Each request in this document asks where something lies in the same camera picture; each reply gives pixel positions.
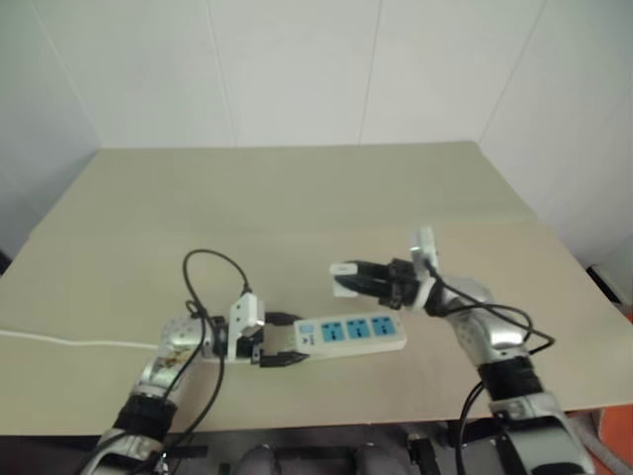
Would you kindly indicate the white charger plug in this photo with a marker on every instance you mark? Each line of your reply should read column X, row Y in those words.
column 342, row 269

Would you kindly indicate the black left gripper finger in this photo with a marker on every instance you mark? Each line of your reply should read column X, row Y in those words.
column 283, row 318
column 283, row 359

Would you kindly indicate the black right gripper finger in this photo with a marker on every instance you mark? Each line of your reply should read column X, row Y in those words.
column 363, row 287
column 373, row 268

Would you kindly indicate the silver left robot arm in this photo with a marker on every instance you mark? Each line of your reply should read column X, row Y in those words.
column 174, row 341

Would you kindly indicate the white power strip blue sockets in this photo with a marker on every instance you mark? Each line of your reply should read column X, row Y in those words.
column 361, row 336

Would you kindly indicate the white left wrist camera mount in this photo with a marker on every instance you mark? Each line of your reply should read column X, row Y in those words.
column 248, row 312

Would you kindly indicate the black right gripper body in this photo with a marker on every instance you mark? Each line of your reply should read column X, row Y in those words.
column 403, row 284

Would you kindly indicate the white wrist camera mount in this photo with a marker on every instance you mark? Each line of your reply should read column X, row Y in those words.
column 424, row 247
column 248, row 312

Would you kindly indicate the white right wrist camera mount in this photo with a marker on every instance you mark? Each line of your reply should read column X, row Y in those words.
column 424, row 247

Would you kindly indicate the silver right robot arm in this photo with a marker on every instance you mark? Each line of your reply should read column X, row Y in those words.
column 494, row 339

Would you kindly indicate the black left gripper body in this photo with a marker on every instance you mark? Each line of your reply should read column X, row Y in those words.
column 249, row 344

